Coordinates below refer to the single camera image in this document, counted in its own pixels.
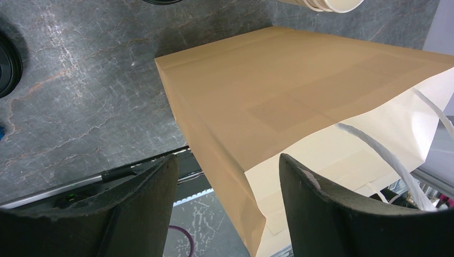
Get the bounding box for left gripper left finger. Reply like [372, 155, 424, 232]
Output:
[1, 155, 179, 256]

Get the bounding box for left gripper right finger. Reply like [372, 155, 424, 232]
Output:
[279, 154, 453, 256]

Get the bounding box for brown paper bag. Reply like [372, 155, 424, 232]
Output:
[155, 26, 453, 256]

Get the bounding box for stack of white paper cups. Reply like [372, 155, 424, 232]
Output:
[279, 0, 364, 13]

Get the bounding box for black plastic cup lid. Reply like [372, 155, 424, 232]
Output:
[143, 0, 182, 5]

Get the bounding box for red and blue block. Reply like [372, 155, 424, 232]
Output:
[0, 127, 5, 140]

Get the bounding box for stacked spare black lids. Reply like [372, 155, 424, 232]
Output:
[1, 32, 23, 98]

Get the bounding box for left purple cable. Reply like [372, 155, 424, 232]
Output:
[168, 225, 196, 257]

